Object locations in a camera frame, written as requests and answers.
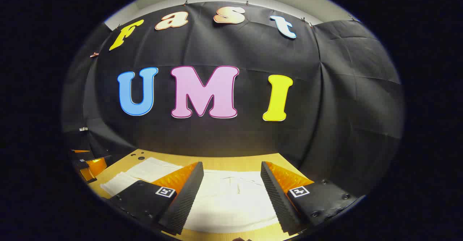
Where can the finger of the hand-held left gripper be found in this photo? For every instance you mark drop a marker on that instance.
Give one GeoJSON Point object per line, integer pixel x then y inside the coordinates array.
{"type": "Point", "coordinates": [97, 165]}
{"type": "Point", "coordinates": [82, 155]}

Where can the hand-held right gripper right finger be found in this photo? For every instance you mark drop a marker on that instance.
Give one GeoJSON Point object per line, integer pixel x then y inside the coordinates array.
{"type": "Point", "coordinates": [276, 201]}

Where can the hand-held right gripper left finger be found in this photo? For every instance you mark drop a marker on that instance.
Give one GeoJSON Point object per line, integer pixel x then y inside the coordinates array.
{"type": "Point", "coordinates": [186, 197]}

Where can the white jeans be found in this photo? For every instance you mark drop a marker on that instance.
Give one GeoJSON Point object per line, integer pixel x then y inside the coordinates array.
{"type": "Point", "coordinates": [231, 204]}

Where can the black backdrop cloth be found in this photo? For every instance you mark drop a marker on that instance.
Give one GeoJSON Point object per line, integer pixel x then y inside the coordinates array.
{"type": "Point", "coordinates": [325, 107]}

